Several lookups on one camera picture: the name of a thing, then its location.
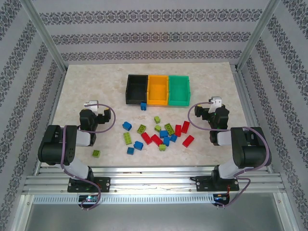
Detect green plastic bin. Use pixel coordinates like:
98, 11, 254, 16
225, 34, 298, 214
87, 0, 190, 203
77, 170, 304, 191
167, 75, 191, 107

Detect black plastic bin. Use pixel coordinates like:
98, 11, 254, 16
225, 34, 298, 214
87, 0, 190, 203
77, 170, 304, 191
125, 74, 149, 105

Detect yellow plastic bin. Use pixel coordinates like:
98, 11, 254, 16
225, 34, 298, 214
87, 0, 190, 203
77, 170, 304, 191
146, 75, 169, 106

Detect sheet metal shelf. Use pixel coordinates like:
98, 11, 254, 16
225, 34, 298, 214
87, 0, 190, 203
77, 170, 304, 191
14, 194, 298, 231

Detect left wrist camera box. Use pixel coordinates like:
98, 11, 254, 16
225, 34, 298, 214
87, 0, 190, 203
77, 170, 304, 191
83, 100, 99, 115

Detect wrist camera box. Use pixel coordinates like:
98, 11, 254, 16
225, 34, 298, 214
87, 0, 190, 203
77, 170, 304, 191
208, 96, 223, 109
83, 100, 99, 115

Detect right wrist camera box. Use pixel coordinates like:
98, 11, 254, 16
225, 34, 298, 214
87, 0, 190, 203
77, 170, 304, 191
208, 96, 223, 109

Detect aluminum side rail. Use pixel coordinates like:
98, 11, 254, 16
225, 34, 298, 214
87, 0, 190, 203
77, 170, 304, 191
33, 68, 69, 170
232, 64, 274, 172

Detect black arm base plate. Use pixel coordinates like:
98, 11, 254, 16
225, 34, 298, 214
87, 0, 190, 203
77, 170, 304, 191
67, 177, 111, 193
196, 175, 240, 193

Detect aluminum base rail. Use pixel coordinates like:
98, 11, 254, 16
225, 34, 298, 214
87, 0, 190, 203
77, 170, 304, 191
23, 165, 287, 196

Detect aluminum frame post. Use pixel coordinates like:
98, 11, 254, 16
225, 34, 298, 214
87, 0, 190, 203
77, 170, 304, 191
237, 0, 287, 72
20, 0, 68, 73

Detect slotted metal cable duct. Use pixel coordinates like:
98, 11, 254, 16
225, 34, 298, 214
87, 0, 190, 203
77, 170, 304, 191
32, 193, 215, 205

